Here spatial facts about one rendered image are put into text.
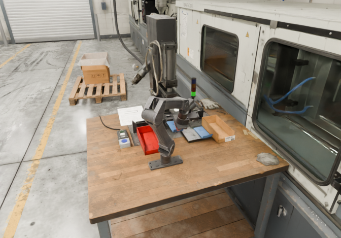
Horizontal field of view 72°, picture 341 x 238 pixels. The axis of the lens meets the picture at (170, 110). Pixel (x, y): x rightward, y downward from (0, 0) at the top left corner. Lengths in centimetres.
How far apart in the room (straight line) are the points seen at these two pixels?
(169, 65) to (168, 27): 24
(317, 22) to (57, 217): 242
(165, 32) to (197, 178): 91
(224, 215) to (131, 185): 99
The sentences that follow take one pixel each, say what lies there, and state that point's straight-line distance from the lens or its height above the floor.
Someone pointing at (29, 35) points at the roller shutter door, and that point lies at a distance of 1108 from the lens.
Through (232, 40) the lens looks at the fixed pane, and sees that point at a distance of 209.
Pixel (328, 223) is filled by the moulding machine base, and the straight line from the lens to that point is 156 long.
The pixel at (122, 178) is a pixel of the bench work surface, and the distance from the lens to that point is 135.
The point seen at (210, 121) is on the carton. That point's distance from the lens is 180.
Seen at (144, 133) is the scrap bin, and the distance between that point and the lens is 168.
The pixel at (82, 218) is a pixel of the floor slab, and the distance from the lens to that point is 244.
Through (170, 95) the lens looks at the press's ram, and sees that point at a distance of 159.
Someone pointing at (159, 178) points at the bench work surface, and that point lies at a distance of 132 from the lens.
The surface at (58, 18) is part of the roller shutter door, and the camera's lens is 1077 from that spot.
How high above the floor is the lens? 181
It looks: 27 degrees down
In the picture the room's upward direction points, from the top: 1 degrees counter-clockwise
